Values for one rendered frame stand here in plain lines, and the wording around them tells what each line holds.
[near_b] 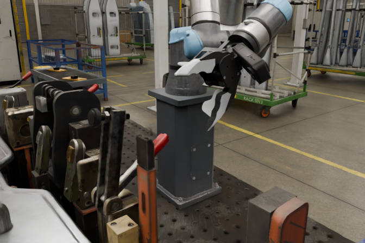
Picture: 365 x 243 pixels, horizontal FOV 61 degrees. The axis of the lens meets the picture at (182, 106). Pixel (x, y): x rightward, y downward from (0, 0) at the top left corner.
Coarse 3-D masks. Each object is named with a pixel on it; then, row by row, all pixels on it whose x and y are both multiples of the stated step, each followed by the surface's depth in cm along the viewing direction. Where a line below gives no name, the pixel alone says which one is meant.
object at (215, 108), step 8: (216, 96) 65; (224, 96) 65; (208, 104) 68; (216, 104) 65; (224, 104) 65; (208, 112) 68; (216, 112) 64; (208, 120) 65; (216, 120) 65; (208, 128) 65
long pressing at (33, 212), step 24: (0, 144) 90; (0, 168) 78; (0, 192) 66; (24, 192) 65; (48, 192) 65; (24, 216) 57; (48, 216) 57; (0, 240) 51; (24, 240) 51; (48, 240) 51; (72, 240) 51
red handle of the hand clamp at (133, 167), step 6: (156, 138) 56; (162, 138) 56; (156, 144) 55; (162, 144) 56; (156, 150) 55; (132, 168) 54; (126, 174) 53; (132, 174) 53; (120, 180) 53; (126, 180) 53; (120, 186) 52; (120, 192) 52; (102, 198) 51
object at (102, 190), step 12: (96, 108) 47; (108, 108) 50; (120, 108) 49; (96, 120) 46; (108, 120) 48; (120, 120) 48; (108, 132) 51; (120, 132) 49; (108, 144) 51; (120, 144) 49; (108, 156) 49; (120, 156) 50; (108, 168) 49; (120, 168) 50; (108, 180) 49; (96, 192) 52; (108, 192) 50; (96, 204) 52
